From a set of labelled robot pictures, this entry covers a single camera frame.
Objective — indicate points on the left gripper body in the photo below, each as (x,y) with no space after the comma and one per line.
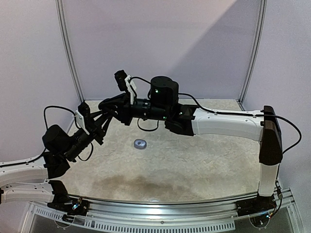
(95,133)

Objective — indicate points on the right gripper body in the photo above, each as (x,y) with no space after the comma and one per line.
(127,109)

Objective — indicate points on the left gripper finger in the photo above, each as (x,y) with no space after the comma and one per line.
(98,117)
(103,124)

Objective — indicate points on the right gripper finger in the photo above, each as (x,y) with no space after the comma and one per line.
(114,113)
(113,101)

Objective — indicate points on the purple round charging case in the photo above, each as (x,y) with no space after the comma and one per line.
(140,144)

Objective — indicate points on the black charging case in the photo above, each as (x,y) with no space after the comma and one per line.
(101,107)

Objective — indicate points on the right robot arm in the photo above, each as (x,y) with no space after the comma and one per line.
(193,119)

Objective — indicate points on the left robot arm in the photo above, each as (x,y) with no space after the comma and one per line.
(36,179)

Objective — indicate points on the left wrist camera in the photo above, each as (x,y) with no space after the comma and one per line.
(82,115)

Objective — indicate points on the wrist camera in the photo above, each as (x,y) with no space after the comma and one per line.
(125,84)
(82,115)

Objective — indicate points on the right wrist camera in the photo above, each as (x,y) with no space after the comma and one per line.
(125,84)

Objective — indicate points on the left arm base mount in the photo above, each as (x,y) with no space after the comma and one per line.
(72,206)

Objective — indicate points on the left frame post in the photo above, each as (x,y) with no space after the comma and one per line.
(67,48)

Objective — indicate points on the frame post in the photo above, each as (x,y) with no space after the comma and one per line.
(254,51)
(67,48)

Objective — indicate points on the aluminium front rail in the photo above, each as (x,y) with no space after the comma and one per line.
(215,216)

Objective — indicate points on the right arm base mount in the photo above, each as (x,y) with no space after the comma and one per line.
(259,204)

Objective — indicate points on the right frame post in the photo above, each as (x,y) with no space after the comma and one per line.
(254,51)

